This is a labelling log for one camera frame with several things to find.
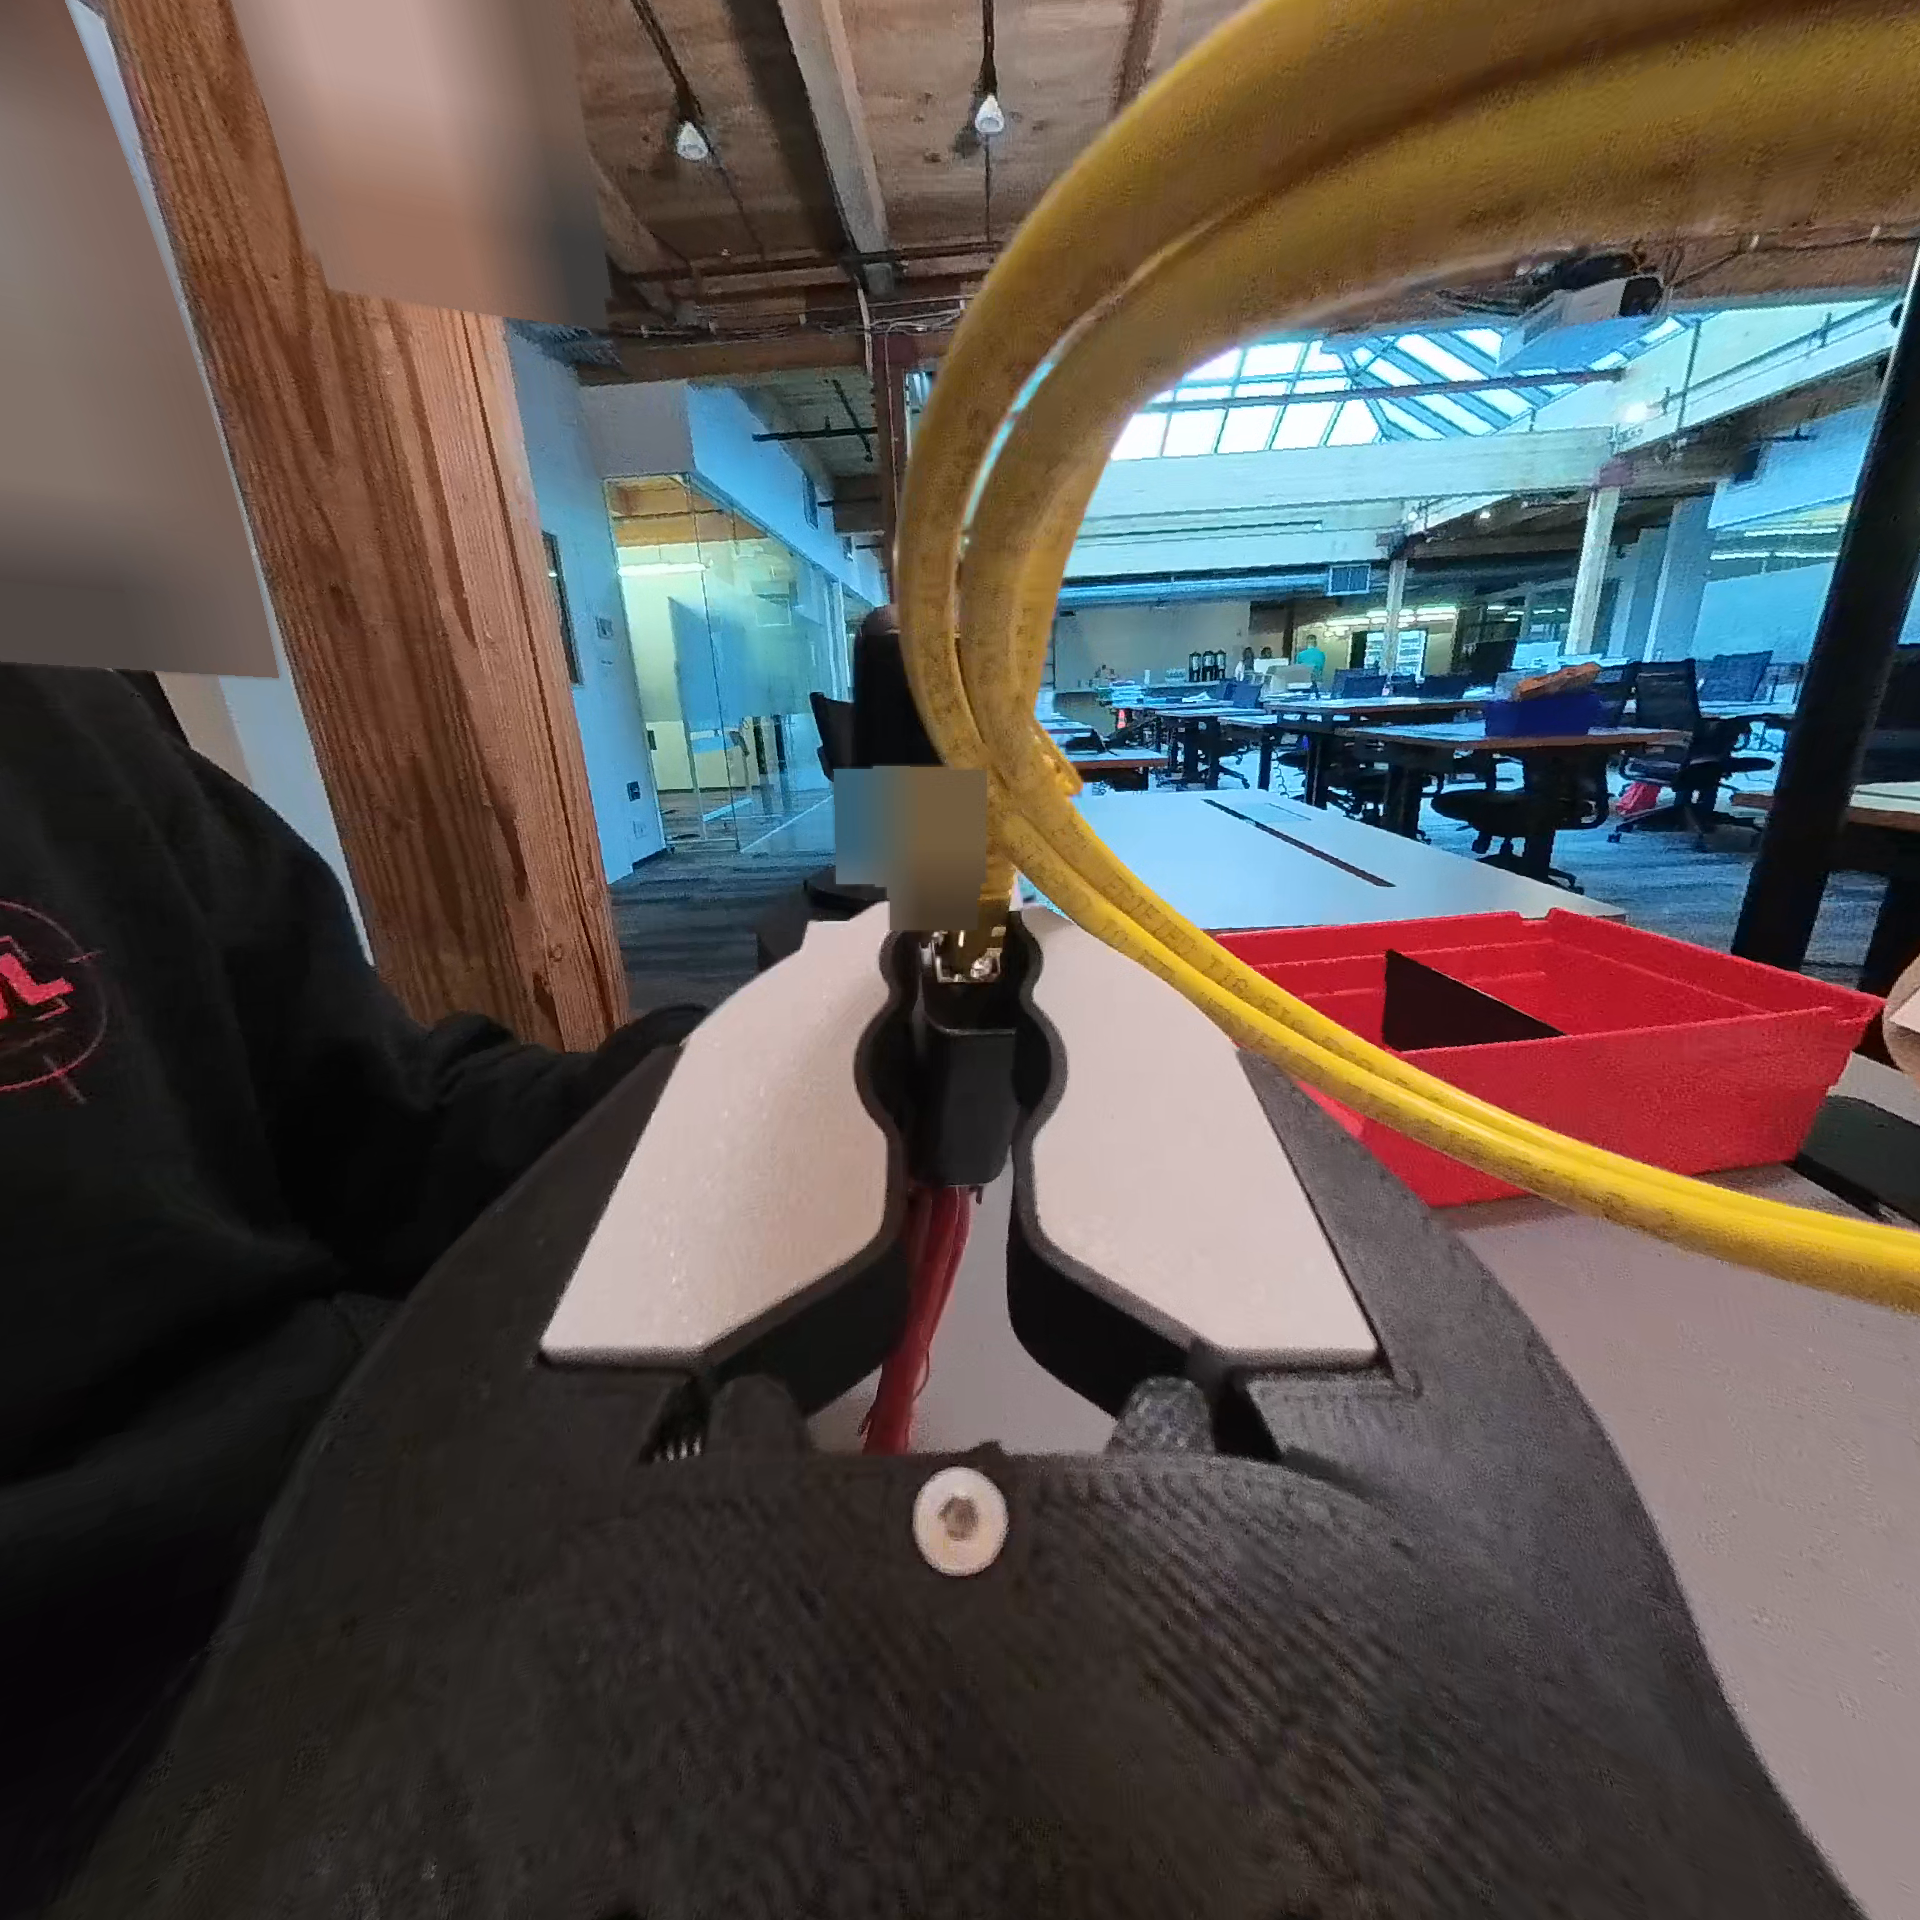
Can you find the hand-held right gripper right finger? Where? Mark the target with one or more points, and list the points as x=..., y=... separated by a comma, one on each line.
x=1186, y=1186

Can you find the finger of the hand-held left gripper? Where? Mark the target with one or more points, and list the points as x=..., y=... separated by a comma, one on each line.
x=839, y=939

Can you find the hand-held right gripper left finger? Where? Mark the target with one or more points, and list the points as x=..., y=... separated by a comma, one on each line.
x=735, y=1186

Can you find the black network switch box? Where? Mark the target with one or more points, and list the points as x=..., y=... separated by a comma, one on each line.
x=969, y=1079

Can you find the red plastic bin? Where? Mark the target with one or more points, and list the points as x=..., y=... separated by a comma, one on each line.
x=1652, y=1097

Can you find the black office chair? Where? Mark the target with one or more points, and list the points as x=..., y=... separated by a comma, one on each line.
x=828, y=735
x=1681, y=735

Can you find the black bin divider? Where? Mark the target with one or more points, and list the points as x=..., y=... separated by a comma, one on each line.
x=1465, y=1010

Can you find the black framed picture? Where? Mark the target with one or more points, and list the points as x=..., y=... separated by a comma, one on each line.
x=564, y=610

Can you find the wooden pillar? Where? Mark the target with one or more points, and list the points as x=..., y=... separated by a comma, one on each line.
x=389, y=601

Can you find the person's torso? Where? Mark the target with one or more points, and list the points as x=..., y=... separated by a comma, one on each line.
x=149, y=1202

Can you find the blue storage bin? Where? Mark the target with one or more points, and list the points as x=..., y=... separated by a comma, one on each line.
x=1546, y=715

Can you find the white ceiling unit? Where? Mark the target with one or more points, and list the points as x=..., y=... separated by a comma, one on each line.
x=1582, y=323

